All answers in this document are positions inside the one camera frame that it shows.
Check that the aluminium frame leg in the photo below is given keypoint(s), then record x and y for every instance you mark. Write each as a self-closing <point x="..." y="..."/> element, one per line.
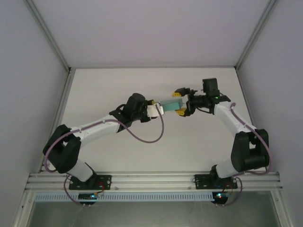
<point x="23" y="208"/>
<point x="282" y="208"/>

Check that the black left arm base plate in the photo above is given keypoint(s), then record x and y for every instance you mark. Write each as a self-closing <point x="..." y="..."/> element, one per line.
<point x="105" y="182"/>

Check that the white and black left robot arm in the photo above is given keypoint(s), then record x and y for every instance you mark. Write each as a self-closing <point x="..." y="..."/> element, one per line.
<point x="61" y="153"/>

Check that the aluminium frame post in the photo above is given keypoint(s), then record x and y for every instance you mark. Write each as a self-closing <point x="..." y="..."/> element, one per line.
<point x="52" y="40"/>
<point x="255" y="35"/>

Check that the teal cardboard box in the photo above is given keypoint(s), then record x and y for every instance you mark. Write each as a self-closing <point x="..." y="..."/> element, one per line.
<point x="170" y="106"/>

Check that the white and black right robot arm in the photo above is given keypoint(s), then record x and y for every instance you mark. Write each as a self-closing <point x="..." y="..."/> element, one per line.
<point x="248" y="153"/>

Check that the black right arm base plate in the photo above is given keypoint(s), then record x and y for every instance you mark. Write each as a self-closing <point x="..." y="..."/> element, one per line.
<point x="201" y="182"/>

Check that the aluminium mounting rail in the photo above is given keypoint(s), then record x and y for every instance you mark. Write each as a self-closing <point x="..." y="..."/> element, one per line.
<point x="151" y="180"/>

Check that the aluminium side rail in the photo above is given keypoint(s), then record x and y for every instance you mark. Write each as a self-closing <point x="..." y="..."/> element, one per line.
<point x="63" y="99"/>

